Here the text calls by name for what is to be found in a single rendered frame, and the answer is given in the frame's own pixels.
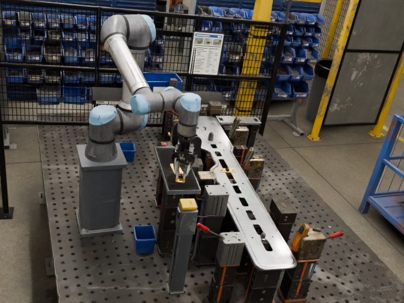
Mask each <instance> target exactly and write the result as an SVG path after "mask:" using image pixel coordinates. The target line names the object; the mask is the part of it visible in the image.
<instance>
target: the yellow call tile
mask: <svg viewBox="0 0 404 303"><path fill-rule="evenodd" d="M180 204H181V207H182V210H197V208H198V207H197V204H196V202H195V199H194V198H190V199H180Z"/></svg>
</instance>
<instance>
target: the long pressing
mask: <svg viewBox="0 0 404 303"><path fill-rule="evenodd" d="M212 123H213V124H212ZM197 126H198V127H199V129H197V135H198V136H199V137H200V138H201V140H202V143H201V150H202V151H204V152H207V153H208V154H210V157H211V158H212V160H213V163H214V164H215V165H214V166H213V167H212V168H211V169H210V171H214V172H215V174H216V176H217V178H218V181H219V185H225V186H226V188H227V190H228V192H229V194H230V195H229V198H228V204H227V211H228V213H229V215H230V218H231V220H232V221H233V224H234V226H235V228H236V230H237V232H240V233H241V235H242V237H243V239H244V241H245V244H244V247H245V249H246V251H247V253H248V255H249V257H250V260H251V262H252V264H253V265H254V267H255V268H257V269H259V270H261V271H271V270H280V269H293V268H295V267H296V265H297V261H296V259H295V257H294V255H293V254H292V252H291V250H290V249H289V247H288V246H287V244H286V242H285V240H284V239H283V237H282V235H281V233H280V232H279V230H278V229H277V226H276V225H275V223H274V222H273V220H272V218H271V217H270V215H269V213H268V211H267V210H266V208H265V206H264V205H263V203H262V201H261V199H260V198H259V196H258V195H257V193H256V191H255V190H254V188H253V186H252V184H251V183H250V181H249V180H248V178H247V176H246V174H245V173H244V171H243V169H242V167H241V166H240V164H239V163H238V161H237V159H236V157H235V156H234V154H233V149H234V147H233V145H232V144H231V142H230V140H229V139H228V137H227V135H226V134H225V132H224V130H223V129H222V127H221V125H220V124H219V122H218V121H217V119H216V118H215V117H210V116H199V118H198V125H197ZM203 127H206V130H204V129H205V128H203ZM210 132H213V133H214V137H213V141H209V140H208V136H209V133H210ZM211 144H214V145H216V147H217V148H212V146H211ZM215 152H220V154H221V156H217V155H216V154H215ZM220 159H222V160H224V162H225V164H226V165H227V167H228V168H234V170H235V171H236V172H235V173H231V175H232V176H233V178H234V180H235V182H236V184H232V183H230V181H229V179H228V177H227V175H226V173H220V171H219V168H223V167H222V165H221V164H220V162H219V160H220ZM233 186H238V187H239V189H240V191H241V194H237V193H236V192H235V190H234V189H233ZM239 198H244V199H245V200H246V202H247V204H248V206H243V205H242V203H241V202H240V200H239ZM237 208H238V209H237ZM248 210H250V211H252V213H253V215H254V217H255V219H256V220H250V219H249V217H248V215H247V213H246V211H248ZM253 225H259V226H260V228H261V230H262V232H264V233H266V237H265V239H261V237H260V236H261V235H258V234H257V232H256V230H255V228H254V226H253ZM252 237H253V238H252ZM261 240H267V241H268V242H269V244H270V246H271V248H272V250H273V251H267V250H266V249H265V247H264V246H263V244H262V242H261Z"/></svg>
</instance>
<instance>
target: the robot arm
mask: <svg viewBox="0 0 404 303"><path fill-rule="evenodd" d="M100 36H101V41H102V44H103V46H104V48H105V50H106V51H108V52H109V53H110V54H111V56H112V58H113V60H114V62H115V64H116V66H117V68H118V70H119V72H120V74H121V76H122V78H123V92H122V99H121V100H120V101H119V103H118V108H115V107H113V106H111V105H108V106H106V105H100V106H97V107H95V108H93V109H92V110H91V112H90V117H89V122H90V126H89V140H88V143H87V146H86V148H85V157H86V158H87V159H89V160H91V161H93V162H100V163H105V162H110V161H113V160H115V159H116V158H117V156H118V150H117V146H116V143H115V134H118V133H125V132H131V131H137V130H140V129H143V128H144V127H145V126H146V124H147V119H148V114H149V113H154V112H162V111H170V110H173V111H175V112H176V113H178V114H179V121H178V126H177V136H178V137H179V143H177V144H176V146H175V148H176V149H173V153H172V157H171V159H172V162H173V167H174V172H175V174H176V176H177V177H179V172H180V171H179V169H180V164H181V163H183V164H184V165H185V167H184V172H183V178H185V177H186V176H187V175H188V172H189V171H190V169H191V166H192V164H193V163H194V162H195V151H194V147H193V145H192V144H190V143H191V140H192V139H194V138H195V135H196V133H197V129H199V127H198V126H197V125H198V118H199V113H200V109H201V98H200V96H199V95H197V94H194V93H185V94H183V93H182V92H181V91H180V90H178V89H176V88H174V87H166V88H165V89H163V91H162V92H156V93H153V92H152V91H151V89H150V87H149V85H148V83H147V81H146V79H145V77H144V75H143V70H144V57H145V51H146V50H148V49H149V43H151V42H153V41H154V39H155V37H156V29H155V25H154V23H153V21H152V19H151V18H150V17H149V16H148V15H142V14H131V15H119V14H117V15H113V16H111V17H109V18H108V19H106V20H105V22H104V24H103V25H102V29H101V33H100Z"/></svg>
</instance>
